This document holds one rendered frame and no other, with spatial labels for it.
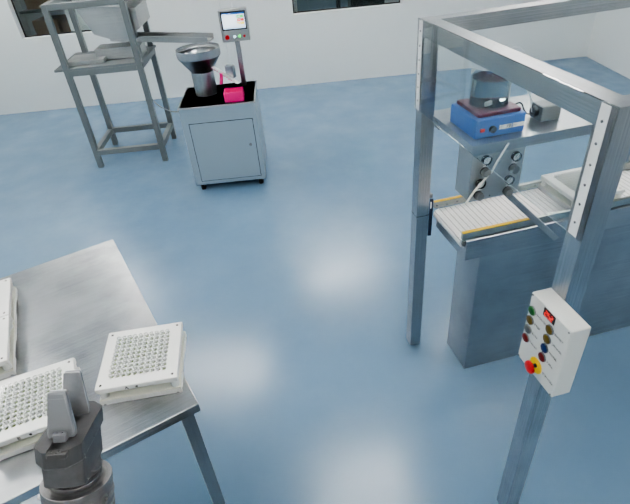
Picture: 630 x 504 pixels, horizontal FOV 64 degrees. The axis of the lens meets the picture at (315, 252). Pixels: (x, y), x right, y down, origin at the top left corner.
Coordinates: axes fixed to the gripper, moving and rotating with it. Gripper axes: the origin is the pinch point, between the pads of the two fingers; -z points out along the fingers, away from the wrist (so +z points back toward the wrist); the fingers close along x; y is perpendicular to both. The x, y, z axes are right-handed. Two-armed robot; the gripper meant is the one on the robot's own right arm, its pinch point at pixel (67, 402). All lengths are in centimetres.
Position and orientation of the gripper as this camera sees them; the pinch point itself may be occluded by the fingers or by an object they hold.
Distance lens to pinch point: 74.1
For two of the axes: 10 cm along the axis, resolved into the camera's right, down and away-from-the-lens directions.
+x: 1.3, 2.2, -9.7
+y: -9.9, 0.3, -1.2
